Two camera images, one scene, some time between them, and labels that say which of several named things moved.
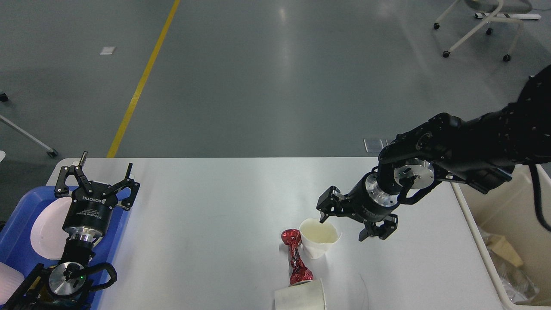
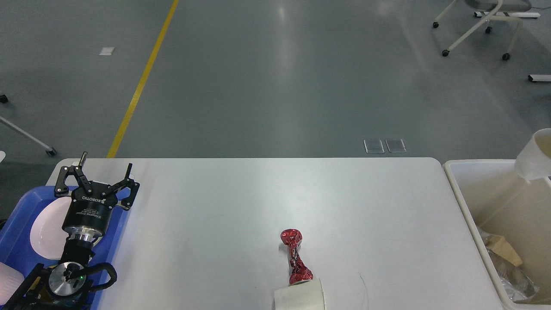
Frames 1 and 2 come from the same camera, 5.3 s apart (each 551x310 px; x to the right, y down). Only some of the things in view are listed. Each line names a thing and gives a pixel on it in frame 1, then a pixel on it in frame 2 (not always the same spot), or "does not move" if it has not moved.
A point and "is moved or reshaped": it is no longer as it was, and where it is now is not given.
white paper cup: x=319 y=240 is moved or reshaped
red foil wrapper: x=299 y=272 does not move
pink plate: x=47 y=236 does not move
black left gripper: x=90 y=215 does not move
